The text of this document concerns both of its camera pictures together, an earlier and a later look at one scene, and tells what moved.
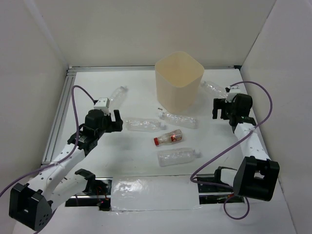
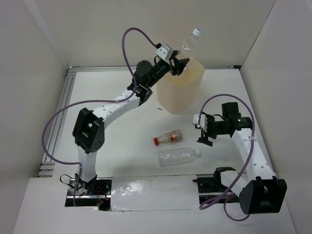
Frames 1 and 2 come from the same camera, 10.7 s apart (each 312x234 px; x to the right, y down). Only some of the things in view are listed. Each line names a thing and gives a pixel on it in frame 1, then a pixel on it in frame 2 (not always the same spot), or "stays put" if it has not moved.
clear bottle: x=177 y=156 stays put
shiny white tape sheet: x=154 y=193 stays put
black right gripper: x=220 y=104 to x=204 y=136
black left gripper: x=114 y=126 to x=179 y=65
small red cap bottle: x=171 y=137 stays put
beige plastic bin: x=179 y=77 stays put
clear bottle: x=145 y=125 to x=189 y=42
